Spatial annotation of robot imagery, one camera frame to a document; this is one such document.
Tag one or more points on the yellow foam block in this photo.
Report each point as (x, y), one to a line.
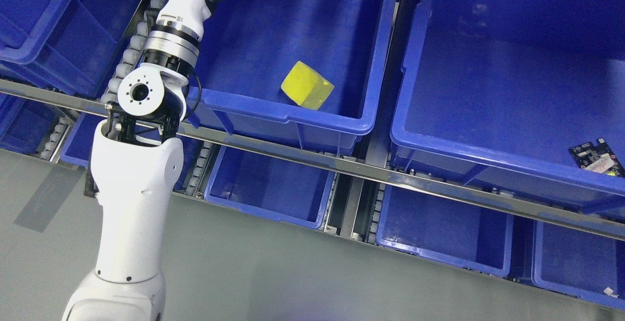
(306, 87)

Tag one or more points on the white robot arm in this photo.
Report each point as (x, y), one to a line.
(136, 159)

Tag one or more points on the blue bin with block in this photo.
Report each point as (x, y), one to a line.
(249, 46)

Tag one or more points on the blue bin upper left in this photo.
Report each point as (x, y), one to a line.
(70, 45)

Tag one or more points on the lower blue bin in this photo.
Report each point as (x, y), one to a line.
(23, 123)
(446, 231)
(269, 188)
(588, 266)

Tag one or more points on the large blue bin right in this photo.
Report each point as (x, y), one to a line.
(495, 93)

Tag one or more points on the green circuit board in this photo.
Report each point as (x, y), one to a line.
(597, 157)

